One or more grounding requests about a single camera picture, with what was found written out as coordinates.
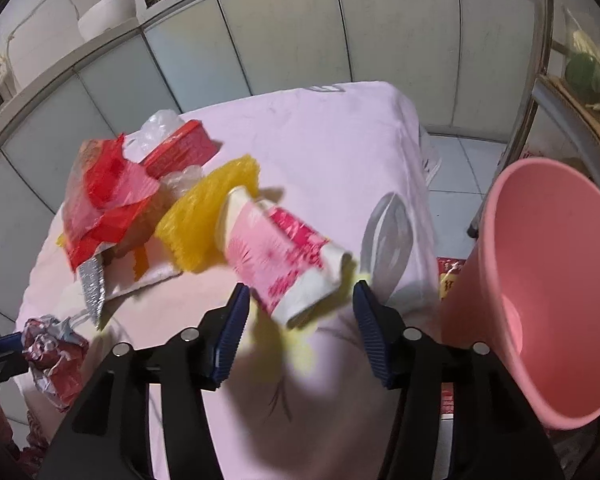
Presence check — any metal shelf rack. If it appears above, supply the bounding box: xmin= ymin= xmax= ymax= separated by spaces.
xmin=467 ymin=0 xmax=600 ymax=241

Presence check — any pink plastic bucket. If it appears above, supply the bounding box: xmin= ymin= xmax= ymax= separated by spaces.
xmin=440 ymin=157 xmax=600 ymax=431

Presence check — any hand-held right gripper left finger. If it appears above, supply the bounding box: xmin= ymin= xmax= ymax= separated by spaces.
xmin=37 ymin=282 xmax=253 ymax=480

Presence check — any red clear plastic wrapper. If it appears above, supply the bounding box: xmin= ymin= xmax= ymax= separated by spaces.
xmin=60 ymin=132 xmax=163 ymax=271

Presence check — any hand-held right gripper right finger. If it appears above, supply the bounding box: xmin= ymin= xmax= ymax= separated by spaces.
xmin=352 ymin=280 xmax=566 ymax=480

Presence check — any silver foil bubble sheet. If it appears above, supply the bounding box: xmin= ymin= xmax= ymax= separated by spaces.
xmin=77 ymin=252 xmax=108 ymax=331

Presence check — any red cardboard box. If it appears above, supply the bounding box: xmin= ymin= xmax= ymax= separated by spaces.
xmin=142 ymin=120 xmax=220 ymax=181

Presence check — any yellow bubble wrap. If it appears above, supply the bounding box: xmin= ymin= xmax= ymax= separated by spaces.
xmin=155 ymin=154 xmax=261 ymax=275

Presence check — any white round pot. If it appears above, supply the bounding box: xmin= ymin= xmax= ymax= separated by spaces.
xmin=76 ymin=0 xmax=141 ymax=43

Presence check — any clear bubble wrap bag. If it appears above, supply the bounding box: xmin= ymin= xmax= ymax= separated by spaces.
xmin=127 ymin=109 xmax=186 ymax=161

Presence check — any clear bag of vegetables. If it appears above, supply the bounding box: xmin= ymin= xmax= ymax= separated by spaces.
xmin=560 ymin=5 xmax=600 ymax=111

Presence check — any red silver wrapper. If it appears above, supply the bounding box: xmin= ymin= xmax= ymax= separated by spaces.
xmin=21 ymin=315 xmax=90 ymax=409

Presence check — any pink white paper cup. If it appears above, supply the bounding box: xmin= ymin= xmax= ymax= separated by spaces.
xmin=215 ymin=185 xmax=353 ymax=330

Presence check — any grey kitchen cabinet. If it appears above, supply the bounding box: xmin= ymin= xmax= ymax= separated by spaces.
xmin=0 ymin=0 xmax=541 ymax=321

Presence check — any small clear plastic lump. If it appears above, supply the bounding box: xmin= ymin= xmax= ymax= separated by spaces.
xmin=160 ymin=165 xmax=206 ymax=201

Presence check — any pink floral blanket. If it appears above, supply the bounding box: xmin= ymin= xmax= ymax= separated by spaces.
xmin=12 ymin=80 xmax=443 ymax=480

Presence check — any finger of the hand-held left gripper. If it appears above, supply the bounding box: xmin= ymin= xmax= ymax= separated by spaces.
xmin=0 ymin=357 xmax=31 ymax=401
xmin=0 ymin=321 xmax=26 ymax=361

